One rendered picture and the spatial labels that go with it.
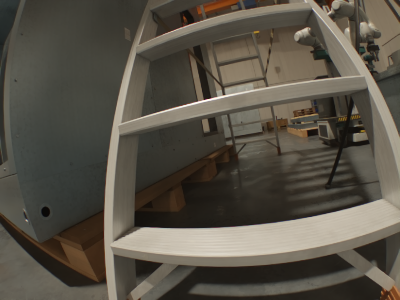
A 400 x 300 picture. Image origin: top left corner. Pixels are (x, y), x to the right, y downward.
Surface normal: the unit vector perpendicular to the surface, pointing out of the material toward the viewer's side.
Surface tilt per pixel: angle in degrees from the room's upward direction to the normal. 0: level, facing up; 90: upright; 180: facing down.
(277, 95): 90
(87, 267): 90
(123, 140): 92
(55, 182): 90
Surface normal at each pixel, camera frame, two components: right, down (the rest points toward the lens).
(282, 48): -0.33, 0.13
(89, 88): 0.92, -0.15
